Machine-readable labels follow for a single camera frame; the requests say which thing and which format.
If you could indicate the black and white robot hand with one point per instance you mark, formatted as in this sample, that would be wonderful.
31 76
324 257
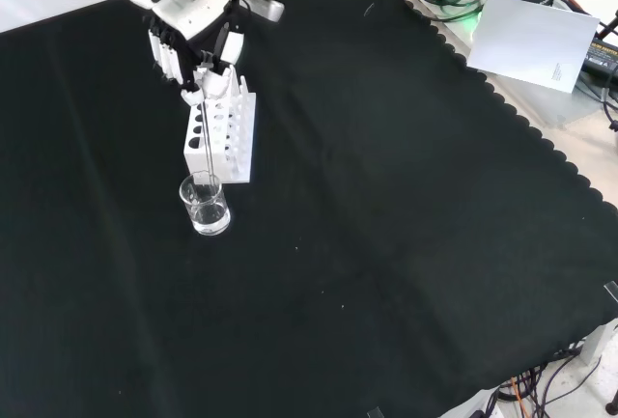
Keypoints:
193 19

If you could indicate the pale board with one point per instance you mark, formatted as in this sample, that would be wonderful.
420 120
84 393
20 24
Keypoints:
531 41

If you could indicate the black bench cloth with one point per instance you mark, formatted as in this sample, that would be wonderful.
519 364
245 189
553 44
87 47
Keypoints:
362 205

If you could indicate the clear plastic cloth clip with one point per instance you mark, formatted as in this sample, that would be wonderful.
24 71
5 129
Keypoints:
374 412

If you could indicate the white test tube rack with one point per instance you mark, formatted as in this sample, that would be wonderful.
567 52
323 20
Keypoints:
195 159

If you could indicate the clear glass beaker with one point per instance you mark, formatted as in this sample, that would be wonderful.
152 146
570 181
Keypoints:
208 217

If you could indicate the aluminium bench leg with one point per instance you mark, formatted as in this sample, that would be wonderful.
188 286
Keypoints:
598 343

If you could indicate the black power adapter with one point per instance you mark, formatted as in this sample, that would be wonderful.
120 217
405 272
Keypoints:
603 57

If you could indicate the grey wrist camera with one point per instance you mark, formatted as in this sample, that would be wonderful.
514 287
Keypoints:
265 8

